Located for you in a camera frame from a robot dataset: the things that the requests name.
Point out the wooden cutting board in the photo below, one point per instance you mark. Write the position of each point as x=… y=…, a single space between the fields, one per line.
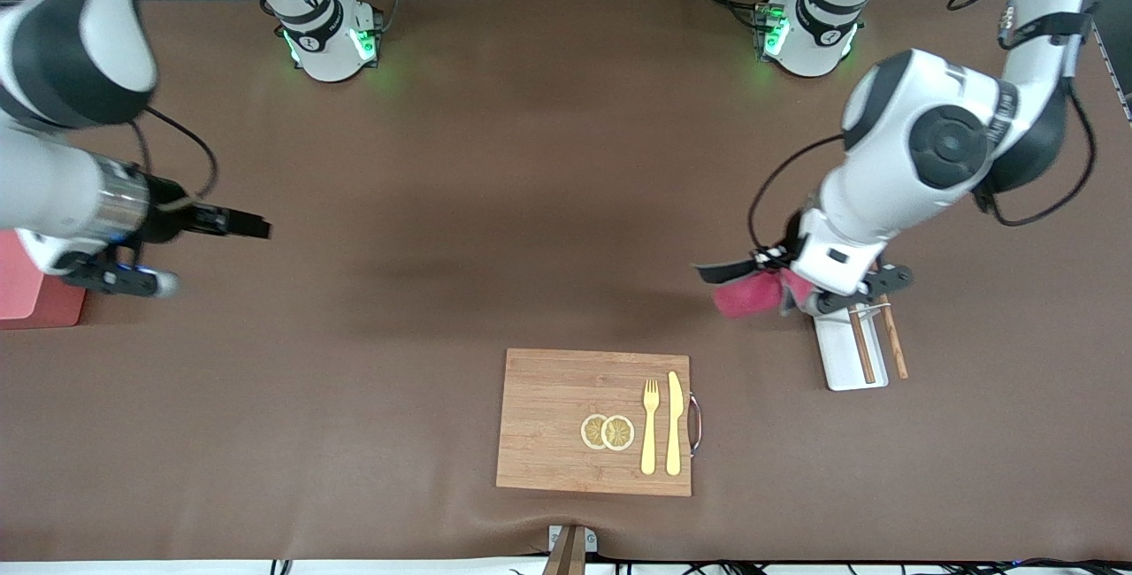
x=557 y=416

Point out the dried lemon slice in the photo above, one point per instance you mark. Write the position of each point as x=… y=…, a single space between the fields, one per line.
x=619 y=433
x=591 y=432

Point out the brown wooden chopstick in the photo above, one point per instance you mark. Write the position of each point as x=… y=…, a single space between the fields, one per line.
x=893 y=341
x=862 y=349

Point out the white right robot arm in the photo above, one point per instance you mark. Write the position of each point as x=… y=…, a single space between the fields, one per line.
x=80 y=35

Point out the white rectangular tray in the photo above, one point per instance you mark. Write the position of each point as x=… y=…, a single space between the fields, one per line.
x=845 y=363

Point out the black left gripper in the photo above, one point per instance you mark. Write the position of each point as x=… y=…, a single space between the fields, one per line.
x=727 y=272

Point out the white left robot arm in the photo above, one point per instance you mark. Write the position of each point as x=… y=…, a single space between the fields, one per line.
x=893 y=159

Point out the yellow fork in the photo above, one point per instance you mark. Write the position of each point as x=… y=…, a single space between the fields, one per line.
x=650 y=433

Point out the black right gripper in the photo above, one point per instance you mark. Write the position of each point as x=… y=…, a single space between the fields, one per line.
x=170 y=218

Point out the grey metal bracket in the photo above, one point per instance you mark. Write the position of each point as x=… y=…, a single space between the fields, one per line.
x=588 y=540

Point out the pink open box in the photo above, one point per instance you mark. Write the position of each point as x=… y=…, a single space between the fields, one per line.
x=31 y=292

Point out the brown table mat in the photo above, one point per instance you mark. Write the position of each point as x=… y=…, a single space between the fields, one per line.
x=442 y=248

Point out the pink red cloth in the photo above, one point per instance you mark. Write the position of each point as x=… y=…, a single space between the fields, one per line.
x=747 y=296

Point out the yellow knife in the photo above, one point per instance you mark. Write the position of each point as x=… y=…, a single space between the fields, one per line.
x=674 y=425

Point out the wooden mount stick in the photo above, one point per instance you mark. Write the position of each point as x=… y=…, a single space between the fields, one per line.
x=566 y=557

